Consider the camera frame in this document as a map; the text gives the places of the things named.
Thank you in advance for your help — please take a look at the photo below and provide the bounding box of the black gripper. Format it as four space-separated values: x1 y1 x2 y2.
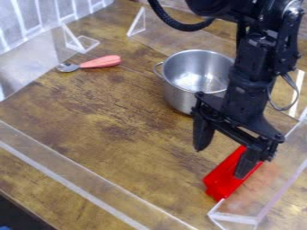
192 65 284 179

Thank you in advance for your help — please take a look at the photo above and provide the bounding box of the red plastic block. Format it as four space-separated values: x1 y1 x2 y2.
203 146 263 201

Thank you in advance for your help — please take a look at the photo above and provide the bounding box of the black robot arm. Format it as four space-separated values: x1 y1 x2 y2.
188 0 303 179

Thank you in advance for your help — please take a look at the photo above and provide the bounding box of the silver steel pot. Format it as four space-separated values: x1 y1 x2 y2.
153 49 234 114

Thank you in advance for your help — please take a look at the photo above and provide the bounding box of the right clear acrylic barrier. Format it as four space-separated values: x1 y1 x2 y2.
207 114 307 230

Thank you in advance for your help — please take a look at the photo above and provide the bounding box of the clear acrylic barrier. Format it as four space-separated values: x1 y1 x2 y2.
207 114 307 230
127 6 307 119
0 120 196 230
0 24 100 102

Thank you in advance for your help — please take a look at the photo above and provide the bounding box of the back clear acrylic barrier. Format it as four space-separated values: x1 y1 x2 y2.
127 6 307 119

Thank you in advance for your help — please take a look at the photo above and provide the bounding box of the front clear acrylic barrier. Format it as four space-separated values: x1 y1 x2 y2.
0 120 196 230

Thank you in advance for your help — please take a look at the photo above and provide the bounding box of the left clear acrylic barrier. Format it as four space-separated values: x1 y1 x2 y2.
0 24 100 102

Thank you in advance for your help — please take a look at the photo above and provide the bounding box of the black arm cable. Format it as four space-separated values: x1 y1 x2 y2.
148 0 218 32

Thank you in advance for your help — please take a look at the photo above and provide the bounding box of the spoon with pink handle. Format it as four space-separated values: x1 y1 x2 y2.
56 55 121 73

